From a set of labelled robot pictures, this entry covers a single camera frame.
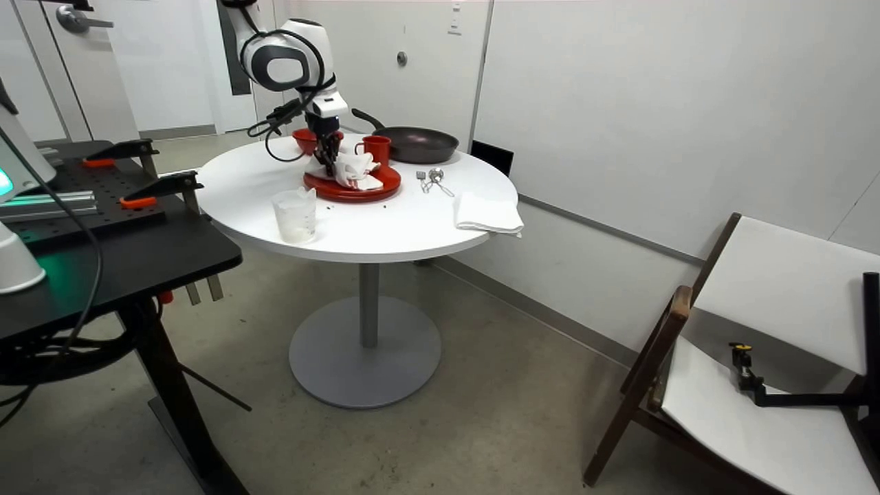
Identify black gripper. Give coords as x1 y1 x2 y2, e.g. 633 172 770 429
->
304 110 343 183

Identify white red striped tea towel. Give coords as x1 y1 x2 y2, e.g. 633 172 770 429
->
323 133 384 195

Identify red plate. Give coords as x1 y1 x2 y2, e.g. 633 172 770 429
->
299 154 403 208

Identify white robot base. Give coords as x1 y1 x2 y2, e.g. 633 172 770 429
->
0 219 48 298

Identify red mug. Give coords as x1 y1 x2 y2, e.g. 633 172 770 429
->
362 135 395 169

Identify clear plastic measuring cup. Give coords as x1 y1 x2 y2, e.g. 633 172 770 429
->
270 188 322 246

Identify black frying pan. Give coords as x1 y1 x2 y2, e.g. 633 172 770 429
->
349 104 462 169

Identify metal spoon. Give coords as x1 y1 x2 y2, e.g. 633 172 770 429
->
426 165 459 199

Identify plain white folded cloth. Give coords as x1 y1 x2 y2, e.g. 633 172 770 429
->
450 175 528 242

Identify black chair back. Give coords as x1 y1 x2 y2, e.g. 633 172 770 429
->
469 137 516 179

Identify black orange bar clamp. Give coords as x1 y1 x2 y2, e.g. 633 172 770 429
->
80 135 158 179
118 172 206 220

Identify black desk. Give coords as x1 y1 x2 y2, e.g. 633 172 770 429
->
0 135 252 495

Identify grey tilted panel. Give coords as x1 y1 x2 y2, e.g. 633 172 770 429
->
0 78 61 201

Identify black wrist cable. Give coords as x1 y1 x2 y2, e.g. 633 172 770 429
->
245 78 318 165

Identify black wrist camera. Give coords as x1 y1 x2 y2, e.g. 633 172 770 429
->
264 93 311 133

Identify round white pedestal table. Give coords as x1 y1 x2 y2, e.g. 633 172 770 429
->
194 133 521 414

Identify black desk cable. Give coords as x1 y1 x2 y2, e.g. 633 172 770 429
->
0 122 107 368

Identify aluminium extrusion rail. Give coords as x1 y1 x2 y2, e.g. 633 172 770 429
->
0 188 99 223

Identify silver door handle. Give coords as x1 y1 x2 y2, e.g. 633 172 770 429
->
51 0 114 36

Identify black cable bundle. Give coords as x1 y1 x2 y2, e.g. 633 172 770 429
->
0 331 135 429

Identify wooden frame white panels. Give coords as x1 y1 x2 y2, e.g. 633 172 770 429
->
583 212 880 495

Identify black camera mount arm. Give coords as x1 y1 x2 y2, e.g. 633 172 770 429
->
726 271 880 419

